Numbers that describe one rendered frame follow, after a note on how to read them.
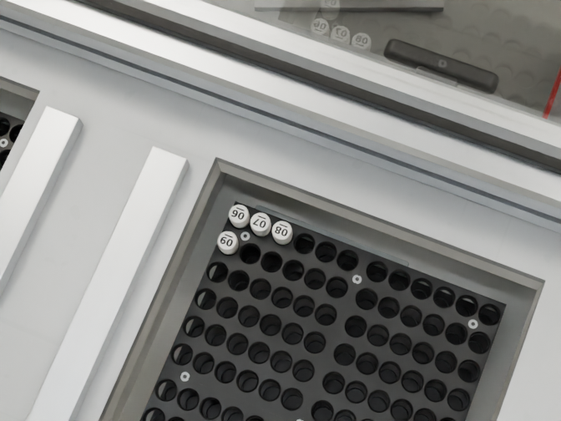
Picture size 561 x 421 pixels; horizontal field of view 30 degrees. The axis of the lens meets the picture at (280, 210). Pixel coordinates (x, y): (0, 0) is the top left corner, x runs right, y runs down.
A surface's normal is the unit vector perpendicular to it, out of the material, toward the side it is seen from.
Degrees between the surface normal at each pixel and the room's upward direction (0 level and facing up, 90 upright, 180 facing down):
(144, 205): 0
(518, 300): 0
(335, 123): 45
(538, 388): 0
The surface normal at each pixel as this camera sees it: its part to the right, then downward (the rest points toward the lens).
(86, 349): -0.05, -0.28
